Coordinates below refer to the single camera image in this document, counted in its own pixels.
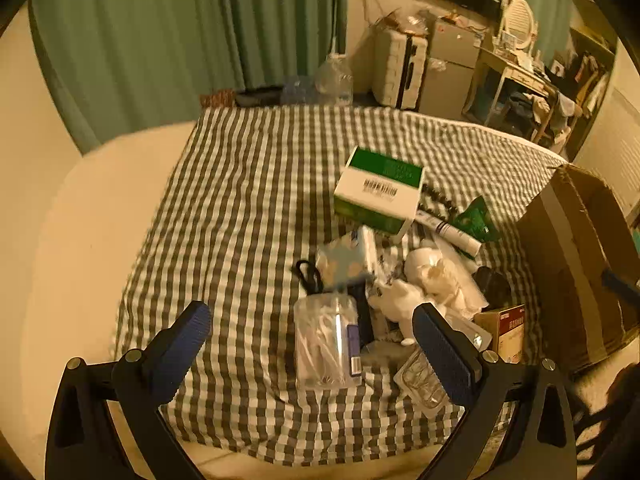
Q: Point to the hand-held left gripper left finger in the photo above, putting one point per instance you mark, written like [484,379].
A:
[187,340]

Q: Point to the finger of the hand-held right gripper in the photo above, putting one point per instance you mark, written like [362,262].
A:
[622,286]

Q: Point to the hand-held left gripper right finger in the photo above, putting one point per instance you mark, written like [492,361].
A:
[445,355]

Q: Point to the cardboard box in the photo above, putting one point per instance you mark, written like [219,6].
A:
[565,260]

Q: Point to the white toothpaste tube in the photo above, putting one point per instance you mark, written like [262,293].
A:
[457,237]

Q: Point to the white plastic strip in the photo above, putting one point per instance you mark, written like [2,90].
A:
[369,250]

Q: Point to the green packet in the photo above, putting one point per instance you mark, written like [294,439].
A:
[475,222]

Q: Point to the green and white box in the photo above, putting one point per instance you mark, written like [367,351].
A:
[380,185]

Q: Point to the silver foil blister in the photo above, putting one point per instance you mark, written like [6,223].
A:
[467,332]

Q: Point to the clear blister pack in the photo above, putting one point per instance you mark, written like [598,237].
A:
[415,377]

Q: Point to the brown medicine box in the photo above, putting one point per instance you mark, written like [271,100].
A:
[505,330]

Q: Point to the white soft wad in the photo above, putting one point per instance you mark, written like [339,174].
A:
[397,300]

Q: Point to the small blue tube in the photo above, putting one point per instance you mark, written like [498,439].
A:
[354,350]

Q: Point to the clear plastic swab box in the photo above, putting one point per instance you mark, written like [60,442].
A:
[320,340]

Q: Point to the black scissors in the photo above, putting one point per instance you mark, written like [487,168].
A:
[307,272]

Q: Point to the blue patterned packet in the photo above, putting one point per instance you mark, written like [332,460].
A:
[342,260]

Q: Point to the white louvred wardrobe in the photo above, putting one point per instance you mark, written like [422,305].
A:
[625,125]

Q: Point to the checked cloth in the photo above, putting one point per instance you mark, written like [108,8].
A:
[250,185]

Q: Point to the wooden chair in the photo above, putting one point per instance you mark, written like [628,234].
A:
[547,110]

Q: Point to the white dressing table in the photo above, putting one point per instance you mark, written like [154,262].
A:
[520,72]

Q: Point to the patterned bag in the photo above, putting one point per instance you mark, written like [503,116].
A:
[217,99]

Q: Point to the pack of water bottles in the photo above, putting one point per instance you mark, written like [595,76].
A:
[297,91]

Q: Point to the grey small fridge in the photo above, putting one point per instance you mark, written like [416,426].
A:
[447,70]

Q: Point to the white oval mirror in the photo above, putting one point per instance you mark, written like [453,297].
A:
[520,17]

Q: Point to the white suitcase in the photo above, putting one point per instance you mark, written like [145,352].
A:
[395,70]

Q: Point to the large clear water bottle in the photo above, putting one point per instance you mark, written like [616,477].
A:
[335,80]

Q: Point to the wide green curtain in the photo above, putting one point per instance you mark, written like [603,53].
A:
[150,35]

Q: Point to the clear plastic bag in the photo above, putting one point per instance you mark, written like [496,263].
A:
[412,21]

